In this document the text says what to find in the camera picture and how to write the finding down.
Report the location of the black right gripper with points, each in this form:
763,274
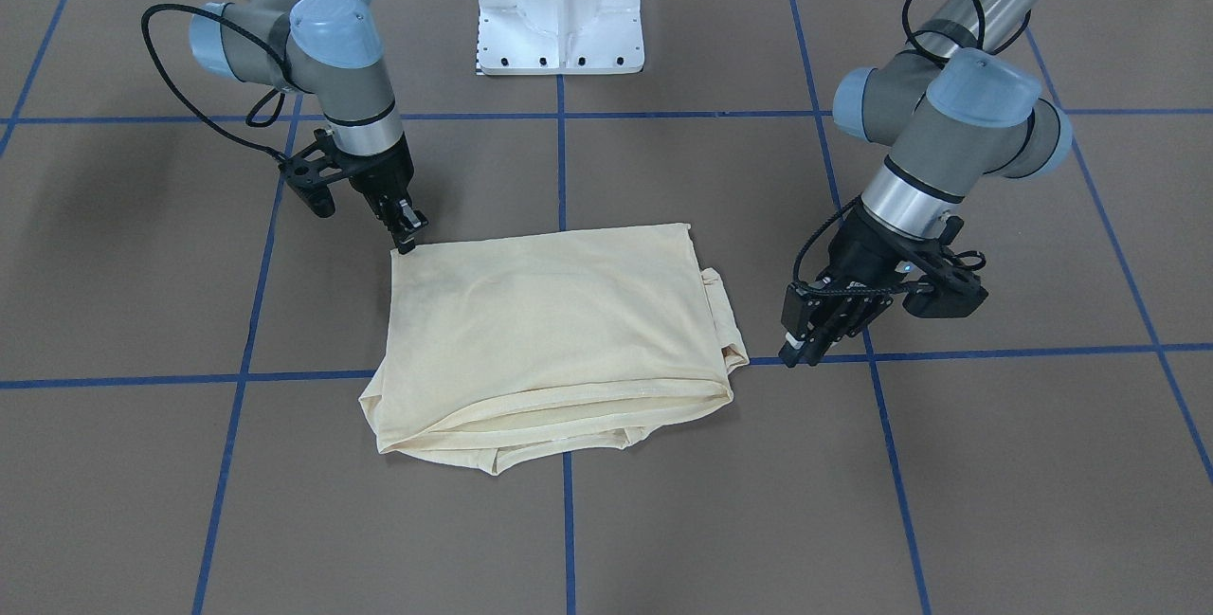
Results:
382,175

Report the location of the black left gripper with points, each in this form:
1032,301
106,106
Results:
864,254

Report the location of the cream long-sleeve printed shirt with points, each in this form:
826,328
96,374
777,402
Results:
507,350

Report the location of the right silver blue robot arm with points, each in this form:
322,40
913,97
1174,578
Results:
332,50

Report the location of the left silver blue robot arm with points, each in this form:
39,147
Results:
950,111

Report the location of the blue tape grid lines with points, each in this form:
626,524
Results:
184,344

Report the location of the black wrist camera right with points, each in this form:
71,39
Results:
303,174

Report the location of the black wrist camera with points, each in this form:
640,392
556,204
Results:
950,286
303,174

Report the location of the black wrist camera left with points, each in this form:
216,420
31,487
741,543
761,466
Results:
950,286

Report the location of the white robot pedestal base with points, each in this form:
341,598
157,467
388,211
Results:
560,37

